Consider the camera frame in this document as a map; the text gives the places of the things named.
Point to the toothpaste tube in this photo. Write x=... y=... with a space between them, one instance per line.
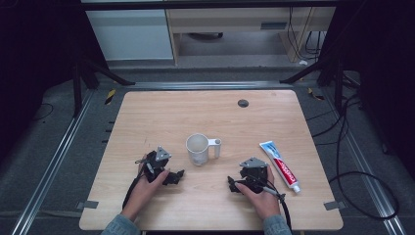
x=280 y=166

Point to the white cabinet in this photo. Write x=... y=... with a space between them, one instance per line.
x=130 y=34

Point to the aluminium floor rail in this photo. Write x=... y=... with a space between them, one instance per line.
x=365 y=169
x=49 y=173
x=208 y=85

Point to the person's left hand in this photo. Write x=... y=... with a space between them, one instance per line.
x=143 y=194

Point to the black metal stand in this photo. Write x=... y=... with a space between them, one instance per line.
x=337 y=81
x=77 y=88

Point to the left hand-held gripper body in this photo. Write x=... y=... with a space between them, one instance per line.
x=156 y=163

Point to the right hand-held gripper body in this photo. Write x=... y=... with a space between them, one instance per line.
x=253 y=171

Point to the person's right hand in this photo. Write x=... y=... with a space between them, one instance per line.
x=266 y=204

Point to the yellow black hazard tape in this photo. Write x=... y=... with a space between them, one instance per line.
x=110 y=96
x=314 y=94

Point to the grey tape patch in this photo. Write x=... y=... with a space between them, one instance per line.
x=88 y=204
x=334 y=205

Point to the round grey table grommet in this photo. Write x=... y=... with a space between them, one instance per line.
x=243 y=103

